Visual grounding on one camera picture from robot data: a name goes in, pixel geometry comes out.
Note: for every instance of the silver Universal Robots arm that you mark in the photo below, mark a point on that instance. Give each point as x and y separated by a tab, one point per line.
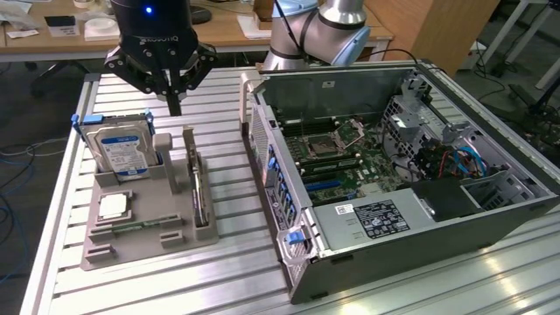
302	33

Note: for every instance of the grey plastic parts rack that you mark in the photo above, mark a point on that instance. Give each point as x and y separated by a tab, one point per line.
145	243

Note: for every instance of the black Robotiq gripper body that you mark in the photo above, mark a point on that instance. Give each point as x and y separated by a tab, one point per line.
154	33

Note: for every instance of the white tape roll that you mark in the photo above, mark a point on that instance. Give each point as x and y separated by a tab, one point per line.
83	3

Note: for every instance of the black open PC case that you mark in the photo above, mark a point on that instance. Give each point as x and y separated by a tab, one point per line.
394	262

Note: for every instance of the black lamp base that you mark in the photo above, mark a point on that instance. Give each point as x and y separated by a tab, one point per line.
202	14

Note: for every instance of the green GPU with black fan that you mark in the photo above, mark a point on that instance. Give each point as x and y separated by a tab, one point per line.
198	183

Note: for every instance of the wooden desk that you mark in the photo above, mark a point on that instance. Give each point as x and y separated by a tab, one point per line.
227	36

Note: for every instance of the silver CPU chip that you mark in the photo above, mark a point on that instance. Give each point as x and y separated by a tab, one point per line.
113	206

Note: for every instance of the black office chair base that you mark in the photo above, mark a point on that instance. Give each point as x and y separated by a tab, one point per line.
57	70

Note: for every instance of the metal CPU socket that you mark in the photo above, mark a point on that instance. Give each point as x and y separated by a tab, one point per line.
323	145

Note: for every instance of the hard disk drive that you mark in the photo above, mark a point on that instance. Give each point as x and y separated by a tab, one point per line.
93	118

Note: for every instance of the green RAM stick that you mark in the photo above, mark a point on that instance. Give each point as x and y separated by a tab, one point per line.
135	226
329	166

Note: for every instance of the white box black lid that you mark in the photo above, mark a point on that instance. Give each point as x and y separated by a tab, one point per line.
63	31

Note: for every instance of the white desk frame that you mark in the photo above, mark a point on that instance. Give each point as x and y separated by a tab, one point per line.
549	73

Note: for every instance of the white round holder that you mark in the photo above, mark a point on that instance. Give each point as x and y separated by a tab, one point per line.
103	31

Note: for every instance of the blue case release latch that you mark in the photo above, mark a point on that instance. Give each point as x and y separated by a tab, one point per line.
294	238

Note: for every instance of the grey metal disk bay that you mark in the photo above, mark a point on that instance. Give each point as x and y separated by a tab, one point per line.
503	187

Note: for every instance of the brown cardboard box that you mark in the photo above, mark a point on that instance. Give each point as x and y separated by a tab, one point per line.
263	8

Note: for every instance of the blue slot latch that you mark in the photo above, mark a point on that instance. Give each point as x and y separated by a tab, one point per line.
291	209
274	165
271	151
285	193

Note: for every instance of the long black expansion slot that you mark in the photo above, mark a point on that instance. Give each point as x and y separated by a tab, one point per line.
319	178

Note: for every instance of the white paper stack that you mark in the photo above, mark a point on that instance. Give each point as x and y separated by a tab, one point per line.
254	29

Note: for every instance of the clear plastic bag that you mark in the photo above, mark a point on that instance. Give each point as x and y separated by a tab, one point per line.
18	14

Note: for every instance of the metal socket cover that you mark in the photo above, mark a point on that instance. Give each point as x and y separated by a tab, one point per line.
350	129

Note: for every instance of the black floor stand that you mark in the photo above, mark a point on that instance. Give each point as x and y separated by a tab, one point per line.
538	105

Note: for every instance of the perforated metal disk bay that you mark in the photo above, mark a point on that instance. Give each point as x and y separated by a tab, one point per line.
407	126

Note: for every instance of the green motherboard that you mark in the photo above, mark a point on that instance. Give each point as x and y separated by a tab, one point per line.
373	170

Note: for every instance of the white paper card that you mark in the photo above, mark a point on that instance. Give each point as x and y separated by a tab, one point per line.
22	33

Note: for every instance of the silver hard disk blue label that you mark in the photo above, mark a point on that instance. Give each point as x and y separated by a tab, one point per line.
125	154

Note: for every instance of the grey power supply unit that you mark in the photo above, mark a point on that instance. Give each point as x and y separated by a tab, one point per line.
377	220

